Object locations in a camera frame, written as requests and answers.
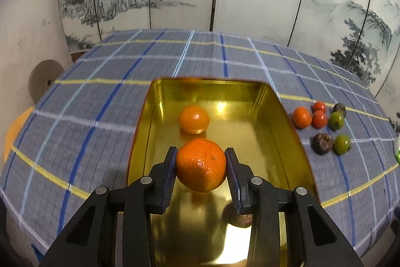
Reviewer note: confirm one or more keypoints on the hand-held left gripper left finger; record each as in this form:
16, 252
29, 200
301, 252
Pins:
170, 173

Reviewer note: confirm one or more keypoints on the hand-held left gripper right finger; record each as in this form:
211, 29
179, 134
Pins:
232, 174

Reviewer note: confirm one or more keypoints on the orange mandarin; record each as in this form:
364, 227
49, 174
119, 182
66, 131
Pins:
201, 165
193, 119

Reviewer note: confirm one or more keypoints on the gold-lined red tin box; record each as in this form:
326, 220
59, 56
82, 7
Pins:
262, 142

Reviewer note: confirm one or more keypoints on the small orange fruit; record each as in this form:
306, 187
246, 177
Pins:
302, 117

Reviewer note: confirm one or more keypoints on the dark brown round fruit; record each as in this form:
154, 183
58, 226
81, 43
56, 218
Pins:
242, 220
322, 143

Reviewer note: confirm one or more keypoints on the red cherry tomato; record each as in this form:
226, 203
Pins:
319, 120
319, 106

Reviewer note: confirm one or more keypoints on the green round fruit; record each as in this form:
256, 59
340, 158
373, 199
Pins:
342, 144
336, 121

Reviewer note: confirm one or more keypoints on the dark purple round fruit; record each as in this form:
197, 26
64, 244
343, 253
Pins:
340, 109

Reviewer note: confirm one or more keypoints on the blue plaid tablecloth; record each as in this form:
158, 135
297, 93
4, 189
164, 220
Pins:
93, 104

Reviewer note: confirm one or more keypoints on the grey round stone disc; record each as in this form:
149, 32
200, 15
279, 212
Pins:
43, 79

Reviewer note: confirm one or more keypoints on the yellow-orange plastic stool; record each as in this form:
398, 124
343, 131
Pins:
15, 132

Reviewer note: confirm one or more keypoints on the green white object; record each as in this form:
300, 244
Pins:
397, 152

